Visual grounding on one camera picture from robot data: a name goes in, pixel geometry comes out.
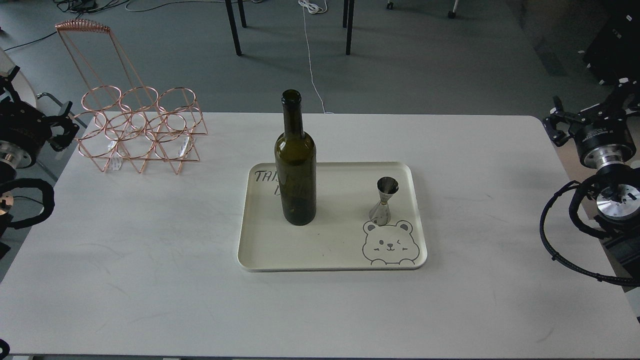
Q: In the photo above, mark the black equipment case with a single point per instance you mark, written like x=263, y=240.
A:
x=614, y=52

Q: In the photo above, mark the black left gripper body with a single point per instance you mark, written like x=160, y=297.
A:
x=24, y=126

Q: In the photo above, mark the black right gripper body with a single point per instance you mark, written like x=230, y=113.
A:
x=591, y=134

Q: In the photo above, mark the black table legs left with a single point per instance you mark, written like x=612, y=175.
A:
x=233, y=23

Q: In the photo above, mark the copper wire bottle rack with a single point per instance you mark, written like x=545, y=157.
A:
x=130, y=121

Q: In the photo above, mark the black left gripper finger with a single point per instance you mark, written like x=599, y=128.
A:
x=64, y=124
x=61, y=142

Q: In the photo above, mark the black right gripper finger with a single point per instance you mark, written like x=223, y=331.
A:
x=558, y=132
x=559, y=115

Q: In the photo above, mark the black table legs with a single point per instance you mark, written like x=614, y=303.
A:
x=348, y=10
x=233, y=23

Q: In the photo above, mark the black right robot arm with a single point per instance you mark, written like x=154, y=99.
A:
x=606, y=205

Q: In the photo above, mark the steel double jigger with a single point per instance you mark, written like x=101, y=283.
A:
x=379, y=214

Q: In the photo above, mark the black table legs right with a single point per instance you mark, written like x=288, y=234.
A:
x=348, y=10

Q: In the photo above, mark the dark green wine bottle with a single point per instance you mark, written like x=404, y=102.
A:
x=295, y=160

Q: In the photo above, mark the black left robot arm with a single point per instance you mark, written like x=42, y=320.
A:
x=14, y=158

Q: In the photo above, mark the cream bear serving tray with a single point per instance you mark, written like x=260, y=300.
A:
x=341, y=237

